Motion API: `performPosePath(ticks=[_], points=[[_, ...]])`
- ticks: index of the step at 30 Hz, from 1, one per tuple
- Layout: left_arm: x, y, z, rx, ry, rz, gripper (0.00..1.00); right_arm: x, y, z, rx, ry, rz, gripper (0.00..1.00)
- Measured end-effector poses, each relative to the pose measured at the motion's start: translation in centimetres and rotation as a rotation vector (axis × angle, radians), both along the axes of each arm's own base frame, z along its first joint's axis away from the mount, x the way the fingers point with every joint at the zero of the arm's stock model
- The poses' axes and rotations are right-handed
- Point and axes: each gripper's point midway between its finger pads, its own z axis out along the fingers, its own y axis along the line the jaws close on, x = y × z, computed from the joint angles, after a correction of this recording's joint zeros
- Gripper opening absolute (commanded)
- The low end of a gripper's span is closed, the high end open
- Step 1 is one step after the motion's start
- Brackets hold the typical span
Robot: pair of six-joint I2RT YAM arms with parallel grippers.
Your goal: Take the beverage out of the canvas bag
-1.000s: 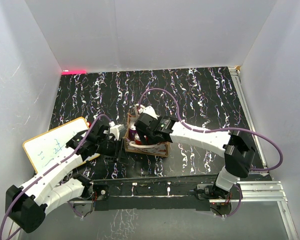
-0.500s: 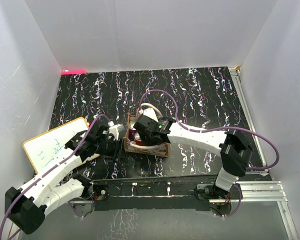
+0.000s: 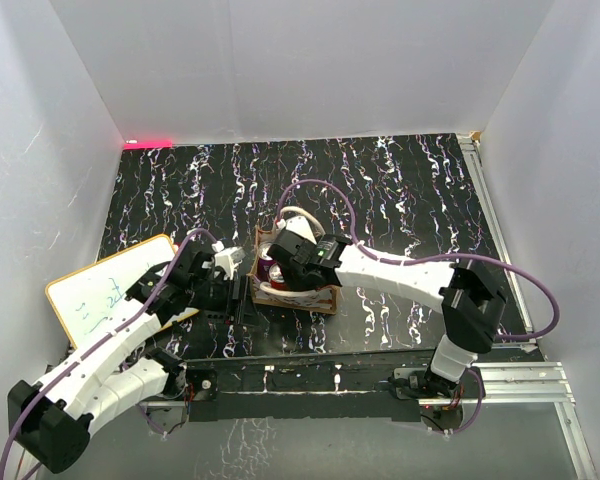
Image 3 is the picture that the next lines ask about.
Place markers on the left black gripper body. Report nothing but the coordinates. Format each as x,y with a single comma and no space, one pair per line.
215,296

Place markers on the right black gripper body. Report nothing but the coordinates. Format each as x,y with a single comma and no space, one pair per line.
296,279

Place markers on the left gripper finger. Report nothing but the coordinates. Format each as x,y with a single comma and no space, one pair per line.
238,299
251,316

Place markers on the burlap canvas tote bag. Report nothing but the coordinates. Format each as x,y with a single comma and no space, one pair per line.
323,300

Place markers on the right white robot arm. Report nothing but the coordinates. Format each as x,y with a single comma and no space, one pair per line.
462,291

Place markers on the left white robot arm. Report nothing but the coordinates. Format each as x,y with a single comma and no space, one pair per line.
54,418

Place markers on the purple Fanta can left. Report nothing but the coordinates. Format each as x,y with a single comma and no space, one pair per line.
264,260

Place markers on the yellow-framed whiteboard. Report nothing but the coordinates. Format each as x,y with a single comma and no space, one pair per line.
85,299

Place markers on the pink tape strip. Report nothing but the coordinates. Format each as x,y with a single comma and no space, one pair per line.
148,144

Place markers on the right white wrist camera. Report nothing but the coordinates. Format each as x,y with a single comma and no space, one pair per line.
299,225

